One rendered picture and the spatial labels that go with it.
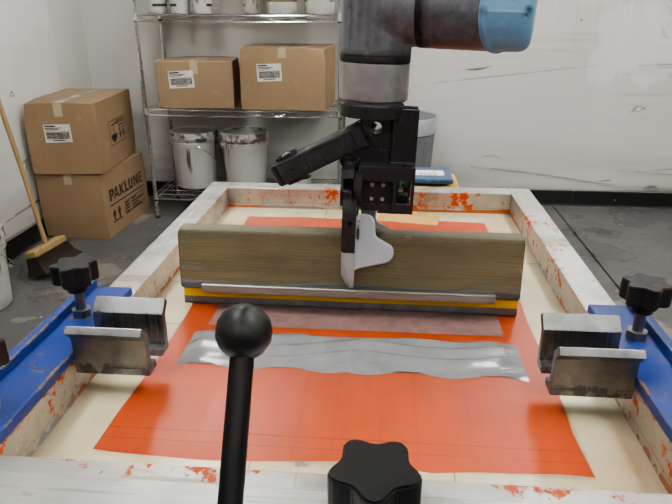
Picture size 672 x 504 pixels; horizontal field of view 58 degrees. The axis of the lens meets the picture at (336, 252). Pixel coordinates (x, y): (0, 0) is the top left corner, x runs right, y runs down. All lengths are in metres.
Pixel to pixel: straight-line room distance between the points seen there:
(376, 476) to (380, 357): 0.39
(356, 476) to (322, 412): 0.32
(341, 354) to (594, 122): 3.90
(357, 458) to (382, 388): 0.34
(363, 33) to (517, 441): 0.41
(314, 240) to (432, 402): 0.24
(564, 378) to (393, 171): 0.27
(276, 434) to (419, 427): 0.13
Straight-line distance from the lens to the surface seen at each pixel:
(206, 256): 0.75
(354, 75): 0.65
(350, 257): 0.69
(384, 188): 0.68
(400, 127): 0.67
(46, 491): 0.41
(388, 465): 0.27
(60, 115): 3.73
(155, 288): 0.80
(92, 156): 3.72
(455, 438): 0.56
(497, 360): 0.66
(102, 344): 0.61
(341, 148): 0.67
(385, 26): 0.64
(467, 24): 0.63
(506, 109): 4.29
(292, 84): 3.75
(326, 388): 0.61
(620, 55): 4.42
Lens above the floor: 1.30
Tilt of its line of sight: 22 degrees down
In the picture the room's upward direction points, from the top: straight up
